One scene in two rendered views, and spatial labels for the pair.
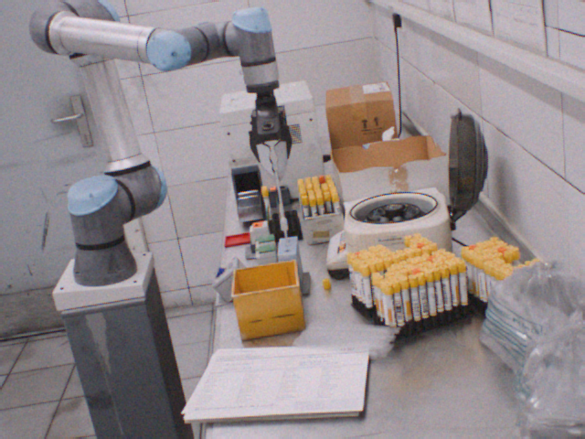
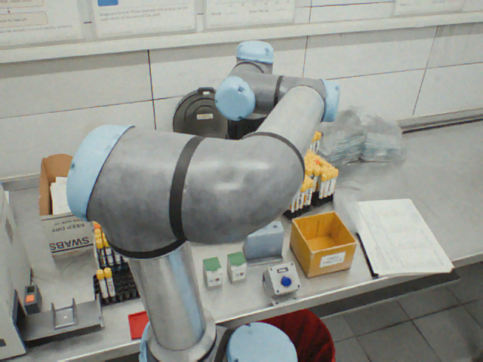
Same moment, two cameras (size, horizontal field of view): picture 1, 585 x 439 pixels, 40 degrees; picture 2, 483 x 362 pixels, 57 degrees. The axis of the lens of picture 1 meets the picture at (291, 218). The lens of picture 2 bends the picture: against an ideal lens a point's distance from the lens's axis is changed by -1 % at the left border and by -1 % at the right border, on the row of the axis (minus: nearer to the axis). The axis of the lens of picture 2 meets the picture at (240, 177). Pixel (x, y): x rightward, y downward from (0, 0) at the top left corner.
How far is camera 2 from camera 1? 216 cm
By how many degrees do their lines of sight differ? 93
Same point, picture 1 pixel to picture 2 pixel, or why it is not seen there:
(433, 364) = (354, 183)
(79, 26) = (301, 133)
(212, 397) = (428, 259)
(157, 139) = not seen: outside the picture
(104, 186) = (269, 327)
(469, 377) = (361, 173)
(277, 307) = (340, 232)
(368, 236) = not seen: hidden behind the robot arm
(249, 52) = not seen: hidden behind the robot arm
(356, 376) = (382, 204)
